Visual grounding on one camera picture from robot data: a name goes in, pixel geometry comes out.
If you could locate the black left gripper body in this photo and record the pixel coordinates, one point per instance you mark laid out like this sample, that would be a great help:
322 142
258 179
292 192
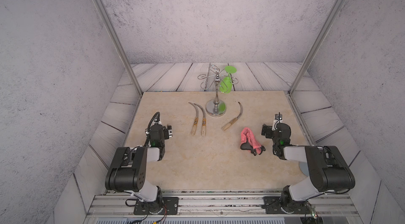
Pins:
166 133

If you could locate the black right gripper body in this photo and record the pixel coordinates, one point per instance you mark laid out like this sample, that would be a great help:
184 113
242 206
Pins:
269 134

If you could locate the pink fluffy rag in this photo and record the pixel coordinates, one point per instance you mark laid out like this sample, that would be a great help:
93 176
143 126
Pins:
249 142

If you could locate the small sickle wooden handle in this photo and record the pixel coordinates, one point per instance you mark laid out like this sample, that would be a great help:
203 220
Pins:
195 123
204 121
231 122

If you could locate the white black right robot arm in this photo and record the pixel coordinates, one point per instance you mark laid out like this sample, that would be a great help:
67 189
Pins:
328 170

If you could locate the light blue ceramic mug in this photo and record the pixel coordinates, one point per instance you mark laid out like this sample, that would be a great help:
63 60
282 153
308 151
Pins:
304 168

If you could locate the chrome glass holder stand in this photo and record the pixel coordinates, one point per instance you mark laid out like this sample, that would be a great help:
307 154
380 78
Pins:
215 107

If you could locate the green plastic goblet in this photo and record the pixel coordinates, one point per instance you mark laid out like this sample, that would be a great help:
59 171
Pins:
226 84

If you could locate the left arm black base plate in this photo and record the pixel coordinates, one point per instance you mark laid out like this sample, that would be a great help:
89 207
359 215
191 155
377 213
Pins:
161 206

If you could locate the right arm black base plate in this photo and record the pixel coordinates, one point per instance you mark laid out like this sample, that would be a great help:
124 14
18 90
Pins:
277 205

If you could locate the aluminium mounting rail base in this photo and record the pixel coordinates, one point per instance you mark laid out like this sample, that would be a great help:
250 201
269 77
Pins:
223 207

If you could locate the right aluminium frame post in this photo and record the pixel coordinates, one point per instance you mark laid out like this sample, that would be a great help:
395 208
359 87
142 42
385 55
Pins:
336 7

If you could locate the aluminium frame post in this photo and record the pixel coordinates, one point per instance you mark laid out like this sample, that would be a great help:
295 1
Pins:
100 7
336 7

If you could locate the left aluminium frame post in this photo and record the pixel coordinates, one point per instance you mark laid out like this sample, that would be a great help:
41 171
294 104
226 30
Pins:
100 7

